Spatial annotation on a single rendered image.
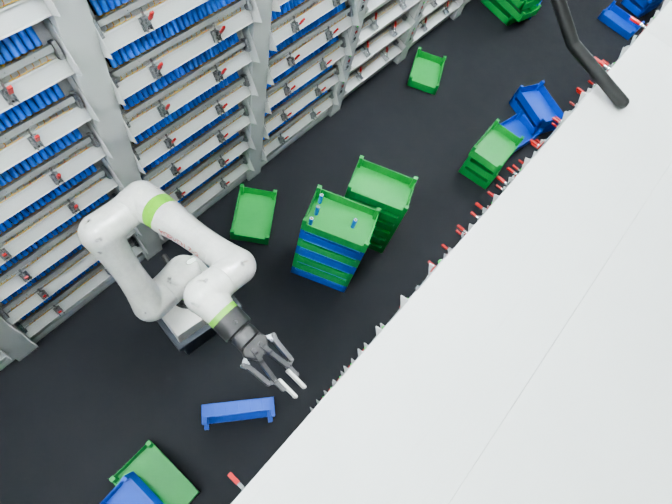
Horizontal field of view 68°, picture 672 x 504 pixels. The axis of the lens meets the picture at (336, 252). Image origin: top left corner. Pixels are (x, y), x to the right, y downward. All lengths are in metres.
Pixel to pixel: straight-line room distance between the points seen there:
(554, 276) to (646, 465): 0.29
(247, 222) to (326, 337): 0.75
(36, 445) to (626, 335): 2.25
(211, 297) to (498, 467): 0.90
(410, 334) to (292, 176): 2.27
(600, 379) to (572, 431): 0.09
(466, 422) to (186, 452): 1.83
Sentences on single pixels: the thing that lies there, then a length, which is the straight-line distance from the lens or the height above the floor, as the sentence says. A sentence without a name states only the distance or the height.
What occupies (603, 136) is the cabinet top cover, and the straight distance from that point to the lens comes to 1.10.
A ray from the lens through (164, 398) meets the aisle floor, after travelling 2.47.
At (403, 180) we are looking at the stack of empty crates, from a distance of 2.53.
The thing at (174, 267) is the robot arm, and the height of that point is 0.62.
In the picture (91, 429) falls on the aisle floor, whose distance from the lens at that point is 2.51.
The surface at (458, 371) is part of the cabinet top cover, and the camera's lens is 0.74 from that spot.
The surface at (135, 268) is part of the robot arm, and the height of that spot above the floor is 0.80.
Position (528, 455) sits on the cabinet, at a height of 1.75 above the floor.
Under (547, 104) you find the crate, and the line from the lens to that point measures 3.80.
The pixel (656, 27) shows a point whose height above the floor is 1.75.
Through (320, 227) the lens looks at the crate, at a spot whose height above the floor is 0.48.
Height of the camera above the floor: 2.41
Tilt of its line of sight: 62 degrees down
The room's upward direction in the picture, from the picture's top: 22 degrees clockwise
